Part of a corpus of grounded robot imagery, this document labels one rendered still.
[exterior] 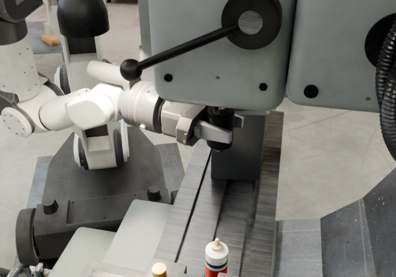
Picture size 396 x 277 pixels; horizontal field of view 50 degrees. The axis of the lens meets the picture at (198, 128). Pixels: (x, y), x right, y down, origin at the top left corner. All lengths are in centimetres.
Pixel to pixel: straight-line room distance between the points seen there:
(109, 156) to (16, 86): 68
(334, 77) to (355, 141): 252
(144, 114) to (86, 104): 12
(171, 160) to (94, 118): 125
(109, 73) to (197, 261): 40
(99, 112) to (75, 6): 23
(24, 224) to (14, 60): 75
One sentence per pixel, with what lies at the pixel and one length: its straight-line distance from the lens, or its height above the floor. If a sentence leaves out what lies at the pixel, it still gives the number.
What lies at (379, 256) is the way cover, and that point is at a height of 100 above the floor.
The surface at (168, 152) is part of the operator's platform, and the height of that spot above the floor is 40.
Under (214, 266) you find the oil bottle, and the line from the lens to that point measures 78.
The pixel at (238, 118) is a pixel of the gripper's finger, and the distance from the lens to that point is 73.
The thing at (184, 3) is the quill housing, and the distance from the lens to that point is 54.
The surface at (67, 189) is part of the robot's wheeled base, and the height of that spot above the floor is 57.
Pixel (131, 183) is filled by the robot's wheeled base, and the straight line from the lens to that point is 165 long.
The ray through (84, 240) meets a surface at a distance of 121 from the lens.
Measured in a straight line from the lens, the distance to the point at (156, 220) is 106.
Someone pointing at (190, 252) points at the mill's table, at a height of 95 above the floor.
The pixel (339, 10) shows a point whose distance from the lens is 51.
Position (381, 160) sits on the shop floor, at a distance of 293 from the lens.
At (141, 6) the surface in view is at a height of 143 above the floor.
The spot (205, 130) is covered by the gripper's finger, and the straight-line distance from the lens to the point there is 70.
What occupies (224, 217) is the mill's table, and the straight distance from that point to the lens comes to 97.
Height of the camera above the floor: 161
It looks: 33 degrees down
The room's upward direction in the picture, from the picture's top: straight up
